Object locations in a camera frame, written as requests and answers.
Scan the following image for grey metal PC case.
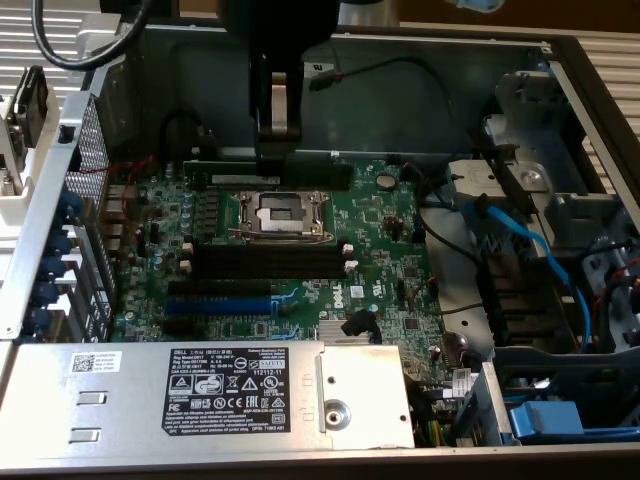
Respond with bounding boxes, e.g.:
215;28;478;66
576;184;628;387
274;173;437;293
0;19;640;480

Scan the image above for blue plastic drive caddy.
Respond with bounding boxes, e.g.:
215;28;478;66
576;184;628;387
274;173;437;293
507;399;640;446

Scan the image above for yellow green power wires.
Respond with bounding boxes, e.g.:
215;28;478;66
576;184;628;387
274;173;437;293
422;418;446;449

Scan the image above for silver power supply with label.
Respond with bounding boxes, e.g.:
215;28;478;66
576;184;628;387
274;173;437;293
0;342;417;466

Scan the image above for black looped wire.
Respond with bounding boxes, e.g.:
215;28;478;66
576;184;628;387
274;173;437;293
158;113;202;164

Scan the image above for silver finned chipset heatsink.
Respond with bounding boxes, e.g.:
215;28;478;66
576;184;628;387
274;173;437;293
318;319;374;346

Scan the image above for black plastic latch bar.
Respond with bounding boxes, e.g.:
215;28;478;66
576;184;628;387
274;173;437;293
468;128;540;216

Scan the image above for black box behind case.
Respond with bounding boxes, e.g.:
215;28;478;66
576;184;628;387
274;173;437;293
99;0;179;15

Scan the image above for silver CPU socket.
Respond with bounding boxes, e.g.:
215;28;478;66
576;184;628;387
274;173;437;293
227;187;337;246

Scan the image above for thin black wire with plug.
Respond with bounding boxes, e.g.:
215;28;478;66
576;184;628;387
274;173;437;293
308;55;456;131

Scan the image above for black plastic drive bracket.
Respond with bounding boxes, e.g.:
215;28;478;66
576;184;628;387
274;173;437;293
477;253;576;346

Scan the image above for white parts rack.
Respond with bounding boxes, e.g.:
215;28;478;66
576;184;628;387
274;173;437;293
0;94;64;246

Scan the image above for long black expansion slot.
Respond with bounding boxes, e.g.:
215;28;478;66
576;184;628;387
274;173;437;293
167;279;274;300

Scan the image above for blue expansion slot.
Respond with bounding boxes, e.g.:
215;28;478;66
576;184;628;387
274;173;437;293
164;296;274;316

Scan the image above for black disk drive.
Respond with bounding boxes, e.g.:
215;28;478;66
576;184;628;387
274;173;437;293
13;64;50;149

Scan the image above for silver metal drive cage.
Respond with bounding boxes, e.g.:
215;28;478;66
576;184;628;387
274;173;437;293
444;69;640;351

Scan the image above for thin red wire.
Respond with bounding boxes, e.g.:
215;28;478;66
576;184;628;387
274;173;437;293
79;154;156;236

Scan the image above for green Dell motherboard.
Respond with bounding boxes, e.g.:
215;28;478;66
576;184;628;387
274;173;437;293
102;157;451;406

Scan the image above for black RAM slot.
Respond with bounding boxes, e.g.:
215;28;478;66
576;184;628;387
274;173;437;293
178;257;359;281
197;144;342;162
182;241;351;264

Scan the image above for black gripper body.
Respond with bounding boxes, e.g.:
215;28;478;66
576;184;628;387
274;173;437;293
217;0;341;55

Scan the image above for thick black camera cable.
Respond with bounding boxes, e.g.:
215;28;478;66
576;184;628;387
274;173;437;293
31;0;152;70

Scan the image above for blue flat data wire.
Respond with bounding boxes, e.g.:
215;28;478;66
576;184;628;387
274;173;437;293
464;198;594;351

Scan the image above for black angled wire plug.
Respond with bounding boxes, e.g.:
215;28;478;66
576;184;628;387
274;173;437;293
339;308;377;344

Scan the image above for green RAM stick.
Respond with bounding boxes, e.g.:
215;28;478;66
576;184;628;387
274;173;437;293
182;159;351;192

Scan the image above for blue slot cover clip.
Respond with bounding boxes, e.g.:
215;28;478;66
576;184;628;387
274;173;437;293
57;189;84;221
34;279;61;306
39;254;66;281
27;305;54;331
49;227;74;256

